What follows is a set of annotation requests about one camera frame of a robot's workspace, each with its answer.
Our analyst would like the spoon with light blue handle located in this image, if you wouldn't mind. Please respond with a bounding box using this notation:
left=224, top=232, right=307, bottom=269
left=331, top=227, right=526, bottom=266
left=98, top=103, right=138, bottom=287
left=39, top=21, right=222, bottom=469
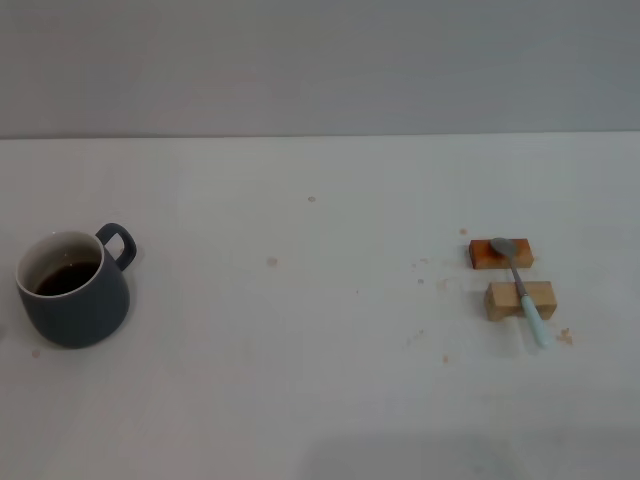
left=489, top=236, right=553, bottom=350

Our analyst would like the dark grey ceramic cup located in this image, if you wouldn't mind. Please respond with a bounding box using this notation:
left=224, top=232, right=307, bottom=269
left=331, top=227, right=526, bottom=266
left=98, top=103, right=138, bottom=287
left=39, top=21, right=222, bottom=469
left=14, top=222, right=138, bottom=350

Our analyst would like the orange stained wooden block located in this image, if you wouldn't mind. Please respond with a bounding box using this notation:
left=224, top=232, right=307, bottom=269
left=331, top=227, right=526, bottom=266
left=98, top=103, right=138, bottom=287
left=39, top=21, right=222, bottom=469
left=468, top=238, right=535, bottom=271

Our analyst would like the light wooden bridge block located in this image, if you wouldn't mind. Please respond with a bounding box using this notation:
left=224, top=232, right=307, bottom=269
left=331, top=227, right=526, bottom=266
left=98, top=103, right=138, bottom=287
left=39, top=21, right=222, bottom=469
left=483, top=280, right=558, bottom=322

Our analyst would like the dark coffee liquid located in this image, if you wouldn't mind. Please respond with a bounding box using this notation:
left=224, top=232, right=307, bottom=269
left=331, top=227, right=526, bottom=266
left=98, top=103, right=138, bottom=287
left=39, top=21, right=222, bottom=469
left=33, top=261, right=99, bottom=297

